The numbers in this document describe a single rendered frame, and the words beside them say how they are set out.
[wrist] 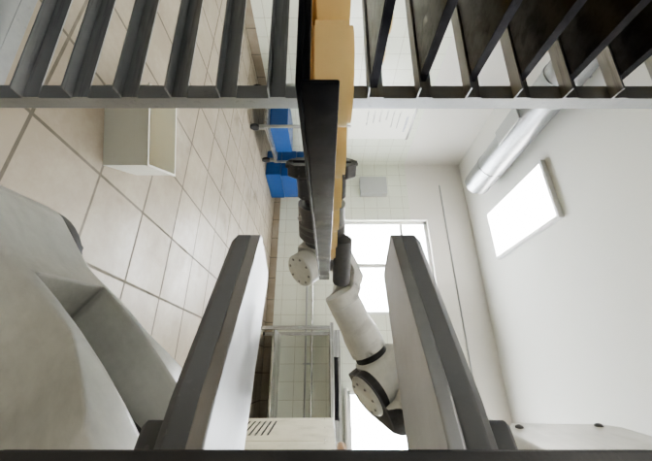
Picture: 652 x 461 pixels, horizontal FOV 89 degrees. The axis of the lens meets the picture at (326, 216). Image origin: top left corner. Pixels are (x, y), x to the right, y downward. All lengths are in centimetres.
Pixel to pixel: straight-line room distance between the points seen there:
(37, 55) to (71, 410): 73
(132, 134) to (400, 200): 443
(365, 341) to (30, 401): 51
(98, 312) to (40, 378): 11
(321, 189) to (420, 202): 522
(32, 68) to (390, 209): 477
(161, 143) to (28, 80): 78
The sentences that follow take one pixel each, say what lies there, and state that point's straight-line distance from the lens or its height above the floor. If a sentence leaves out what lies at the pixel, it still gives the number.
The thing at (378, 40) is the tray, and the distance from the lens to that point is 58.
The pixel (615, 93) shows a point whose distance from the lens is 83.
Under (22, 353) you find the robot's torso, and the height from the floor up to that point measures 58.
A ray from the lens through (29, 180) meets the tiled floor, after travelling 118.
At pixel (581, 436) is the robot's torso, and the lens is 42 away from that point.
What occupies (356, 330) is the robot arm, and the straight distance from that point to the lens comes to 67.
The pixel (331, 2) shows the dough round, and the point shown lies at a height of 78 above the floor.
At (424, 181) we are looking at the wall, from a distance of 561.
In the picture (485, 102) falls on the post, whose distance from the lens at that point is 72.
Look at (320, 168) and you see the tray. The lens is 17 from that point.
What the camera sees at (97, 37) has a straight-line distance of 87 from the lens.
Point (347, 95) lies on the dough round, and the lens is 16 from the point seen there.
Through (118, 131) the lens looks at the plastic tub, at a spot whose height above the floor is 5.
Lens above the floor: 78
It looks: level
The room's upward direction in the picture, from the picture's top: 90 degrees clockwise
